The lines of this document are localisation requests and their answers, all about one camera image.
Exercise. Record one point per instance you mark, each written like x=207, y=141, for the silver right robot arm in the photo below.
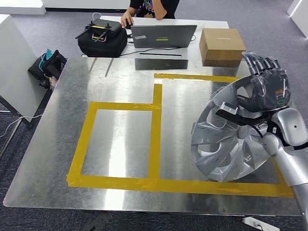
x=291, y=127

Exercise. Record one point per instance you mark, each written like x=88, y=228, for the grey plastic wheel hubcap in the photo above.
x=217, y=137

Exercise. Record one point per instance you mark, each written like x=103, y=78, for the brown cardboard box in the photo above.
x=221, y=44

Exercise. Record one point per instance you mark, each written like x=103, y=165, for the black computer mouse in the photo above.
x=128, y=25

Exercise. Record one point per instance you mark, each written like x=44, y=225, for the white office desk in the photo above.
x=211, y=25

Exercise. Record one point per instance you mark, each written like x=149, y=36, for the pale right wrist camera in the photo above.
x=227, y=108

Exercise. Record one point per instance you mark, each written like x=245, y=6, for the white lit plinth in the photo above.
x=299, y=17
x=21, y=5

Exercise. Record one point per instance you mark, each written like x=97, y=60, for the person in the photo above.
x=154, y=6

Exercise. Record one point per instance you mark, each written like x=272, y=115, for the black carry bag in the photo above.
x=103, y=47

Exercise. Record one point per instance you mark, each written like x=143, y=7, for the black remote controller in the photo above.
x=104, y=25

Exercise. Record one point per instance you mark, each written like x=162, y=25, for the long white power strip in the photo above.
x=260, y=224

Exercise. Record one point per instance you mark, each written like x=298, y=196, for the long white plinth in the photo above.
x=89, y=3

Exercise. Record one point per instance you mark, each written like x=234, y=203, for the white partition board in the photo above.
x=16, y=68

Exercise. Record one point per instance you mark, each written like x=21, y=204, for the yellow tape bench marking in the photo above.
x=155, y=140

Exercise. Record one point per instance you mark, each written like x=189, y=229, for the grey laptop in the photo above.
x=163, y=35

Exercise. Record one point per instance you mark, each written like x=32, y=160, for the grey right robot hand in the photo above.
x=269, y=86

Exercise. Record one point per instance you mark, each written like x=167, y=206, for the stainless steel workbench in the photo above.
x=120, y=140

